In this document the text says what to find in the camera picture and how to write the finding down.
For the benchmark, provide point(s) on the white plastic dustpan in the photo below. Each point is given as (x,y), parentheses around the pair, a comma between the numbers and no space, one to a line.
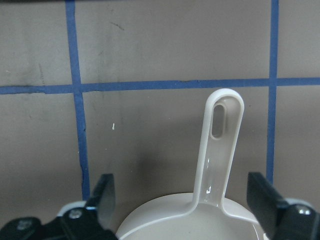
(205,213)

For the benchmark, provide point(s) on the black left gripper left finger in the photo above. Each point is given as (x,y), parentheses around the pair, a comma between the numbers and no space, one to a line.
(77,223)

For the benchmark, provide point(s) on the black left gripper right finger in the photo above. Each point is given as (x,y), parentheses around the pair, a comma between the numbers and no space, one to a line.
(281,218)

